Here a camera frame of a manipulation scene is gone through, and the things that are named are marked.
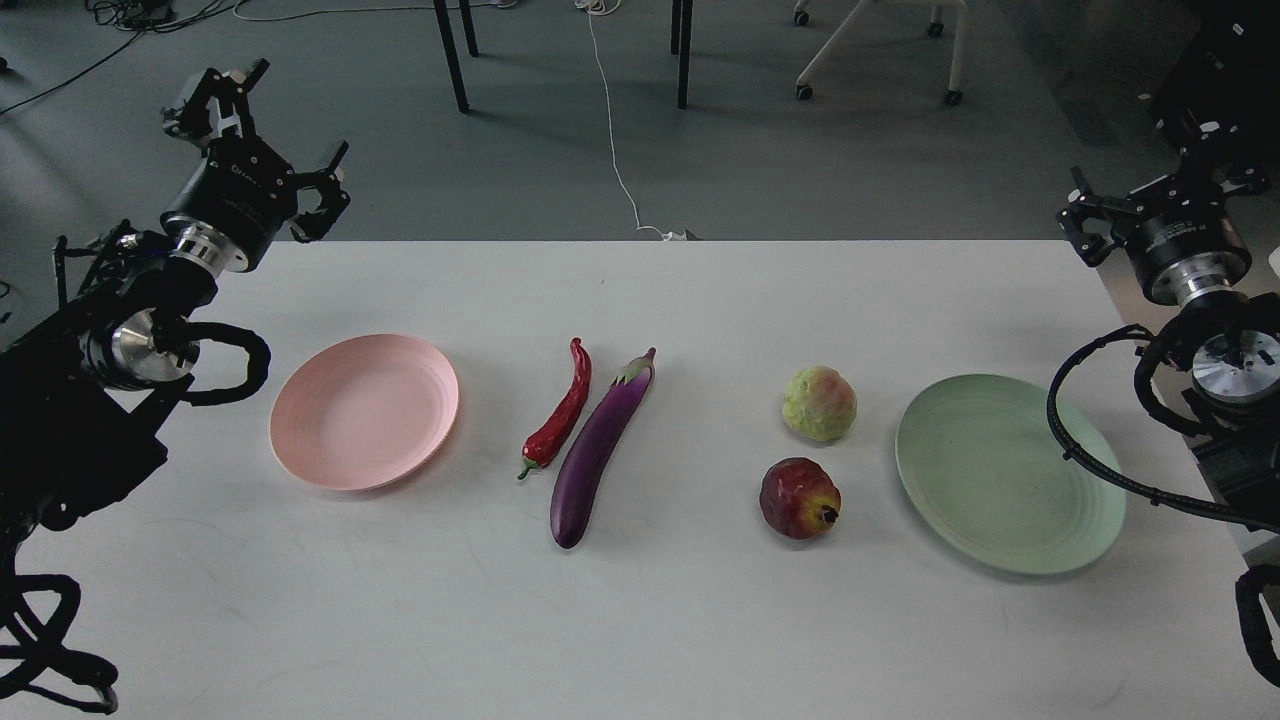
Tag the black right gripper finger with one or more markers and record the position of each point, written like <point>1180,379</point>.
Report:
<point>1217,161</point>
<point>1095,224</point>

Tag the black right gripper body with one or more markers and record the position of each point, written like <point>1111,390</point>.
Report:
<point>1181,247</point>

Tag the red chili pepper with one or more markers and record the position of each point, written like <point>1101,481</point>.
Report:
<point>544,445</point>

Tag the black table legs right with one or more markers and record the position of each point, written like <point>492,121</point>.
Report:
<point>680,41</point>

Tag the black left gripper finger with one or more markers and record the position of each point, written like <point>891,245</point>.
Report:
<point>313,225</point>
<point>214,106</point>

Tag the pink plate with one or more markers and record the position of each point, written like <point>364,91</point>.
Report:
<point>365,413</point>

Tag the black equipment cabinet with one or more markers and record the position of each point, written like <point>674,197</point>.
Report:
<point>1229,72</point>

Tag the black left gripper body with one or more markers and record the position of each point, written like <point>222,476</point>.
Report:
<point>242,191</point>

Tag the black table legs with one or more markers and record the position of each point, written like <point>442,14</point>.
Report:
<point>455,22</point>
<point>680,41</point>

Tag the green yellow guava fruit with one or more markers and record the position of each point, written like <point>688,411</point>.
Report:
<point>819,404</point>

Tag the white wheeled chair base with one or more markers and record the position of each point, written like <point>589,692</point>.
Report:
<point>946,19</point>

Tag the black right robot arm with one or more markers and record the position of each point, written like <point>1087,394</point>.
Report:
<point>1210,374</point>

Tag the black table legs left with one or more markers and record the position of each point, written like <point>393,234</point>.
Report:
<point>455,22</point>

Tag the red pomegranate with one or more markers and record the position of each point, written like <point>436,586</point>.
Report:
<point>799,499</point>

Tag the purple eggplant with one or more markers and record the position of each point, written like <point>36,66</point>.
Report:
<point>578,480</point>

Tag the green plate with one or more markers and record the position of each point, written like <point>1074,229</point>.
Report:
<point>979,463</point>

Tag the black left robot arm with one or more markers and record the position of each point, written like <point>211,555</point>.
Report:
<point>86,392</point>

